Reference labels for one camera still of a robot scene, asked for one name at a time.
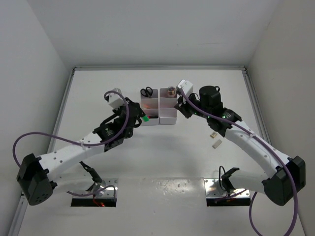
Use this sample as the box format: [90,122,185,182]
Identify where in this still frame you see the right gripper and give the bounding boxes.
[175,90,210,119]

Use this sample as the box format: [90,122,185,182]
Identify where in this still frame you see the brown tape roll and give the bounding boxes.
[167,86,177,98]

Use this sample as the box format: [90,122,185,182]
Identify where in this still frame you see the black handled scissors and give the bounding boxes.
[140,87,153,98]

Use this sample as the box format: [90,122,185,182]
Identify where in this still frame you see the beige eraser block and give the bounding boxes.
[212,139,222,149]

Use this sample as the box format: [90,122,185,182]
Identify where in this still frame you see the green black highlighter marker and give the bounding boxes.
[142,116,149,122]

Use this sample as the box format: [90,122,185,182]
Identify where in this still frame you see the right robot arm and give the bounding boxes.
[175,81,306,206]

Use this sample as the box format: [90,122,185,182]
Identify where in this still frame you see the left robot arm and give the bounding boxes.
[17,97,149,206]

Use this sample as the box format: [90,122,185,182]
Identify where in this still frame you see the white left organizer box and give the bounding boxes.
[140,87,159,126]

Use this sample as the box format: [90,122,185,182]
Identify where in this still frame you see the white organizer box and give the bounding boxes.
[159,88,177,125]
[140,87,159,126]

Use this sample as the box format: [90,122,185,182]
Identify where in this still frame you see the white right organizer box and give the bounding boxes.
[159,88,177,125]

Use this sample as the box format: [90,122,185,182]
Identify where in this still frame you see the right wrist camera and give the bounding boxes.
[176,80,193,97]

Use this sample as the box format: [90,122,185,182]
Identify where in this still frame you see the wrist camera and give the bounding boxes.
[176,80,193,97]
[104,93,125,110]

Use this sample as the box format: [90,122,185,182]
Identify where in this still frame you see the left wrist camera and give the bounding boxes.
[104,93,125,110]

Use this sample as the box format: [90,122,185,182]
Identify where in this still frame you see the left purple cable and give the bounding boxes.
[12,90,130,197]

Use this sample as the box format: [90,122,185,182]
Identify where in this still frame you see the aluminium table frame rail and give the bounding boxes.
[10,66,264,236]

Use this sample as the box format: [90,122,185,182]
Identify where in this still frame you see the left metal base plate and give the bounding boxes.
[87,178,118,199]

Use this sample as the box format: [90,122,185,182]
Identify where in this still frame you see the metal base plate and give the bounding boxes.
[203,178,250,200]
[87,178,118,199]

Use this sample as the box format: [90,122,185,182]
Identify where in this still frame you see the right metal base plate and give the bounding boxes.
[203,178,250,200]

